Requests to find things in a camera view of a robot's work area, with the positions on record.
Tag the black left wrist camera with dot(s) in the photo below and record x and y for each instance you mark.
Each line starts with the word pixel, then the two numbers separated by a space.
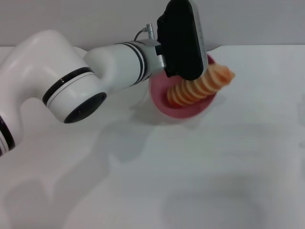
pixel 183 40

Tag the silver left camera bracket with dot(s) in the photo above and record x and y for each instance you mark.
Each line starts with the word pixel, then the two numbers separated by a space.
pixel 160 62

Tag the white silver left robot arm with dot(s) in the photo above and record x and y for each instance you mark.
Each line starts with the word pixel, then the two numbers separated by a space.
pixel 47 78

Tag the pink plastic bowl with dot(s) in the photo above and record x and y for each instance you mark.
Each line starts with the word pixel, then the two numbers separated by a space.
pixel 181 111

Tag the orange striped bread roll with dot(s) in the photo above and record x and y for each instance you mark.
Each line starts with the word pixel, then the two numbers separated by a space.
pixel 190 91

